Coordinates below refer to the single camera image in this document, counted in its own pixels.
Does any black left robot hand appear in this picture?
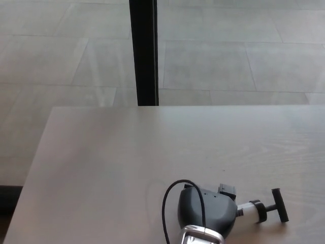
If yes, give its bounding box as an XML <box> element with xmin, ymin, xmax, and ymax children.
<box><xmin>177</xmin><ymin>183</ymin><xmax>239</xmax><ymax>240</ymax></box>

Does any white Franklin air pump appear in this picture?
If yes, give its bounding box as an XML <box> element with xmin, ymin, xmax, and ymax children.
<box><xmin>237</xmin><ymin>188</ymin><xmax>290</xmax><ymax>224</ymax></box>

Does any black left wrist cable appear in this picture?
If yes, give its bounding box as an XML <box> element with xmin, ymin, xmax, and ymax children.
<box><xmin>162</xmin><ymin>179</ymin><xmax>207</xmax><ymax>244</ymax></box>

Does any black vertical metal post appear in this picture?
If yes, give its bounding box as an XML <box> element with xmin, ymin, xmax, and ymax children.
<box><xmin>128</xmin><ymin>0</ymin><xmax>159</xmax><ymax>106</ymax></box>

